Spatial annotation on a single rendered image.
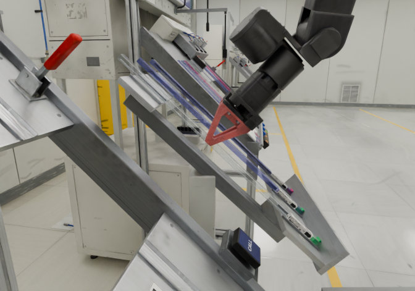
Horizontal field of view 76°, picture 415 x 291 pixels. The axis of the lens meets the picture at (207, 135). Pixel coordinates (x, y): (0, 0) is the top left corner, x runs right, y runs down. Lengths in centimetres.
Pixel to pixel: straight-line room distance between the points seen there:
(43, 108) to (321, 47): 39
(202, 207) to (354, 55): 765
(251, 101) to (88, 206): 124
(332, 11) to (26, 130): 42
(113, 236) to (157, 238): 120
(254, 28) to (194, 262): 34
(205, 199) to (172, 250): 26
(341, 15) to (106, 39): 102
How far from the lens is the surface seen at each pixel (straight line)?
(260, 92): 44
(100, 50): 130
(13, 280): 76
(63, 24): 140
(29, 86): 42
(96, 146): 42
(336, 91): 804
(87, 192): 151
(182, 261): 38
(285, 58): 45
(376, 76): 830
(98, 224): 158
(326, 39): 43
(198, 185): 61
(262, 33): 43
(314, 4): 44
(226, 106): 44
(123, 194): 42
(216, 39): 473
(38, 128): 39
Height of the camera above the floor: 106
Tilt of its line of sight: 15 degrees down
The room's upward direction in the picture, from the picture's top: straight up
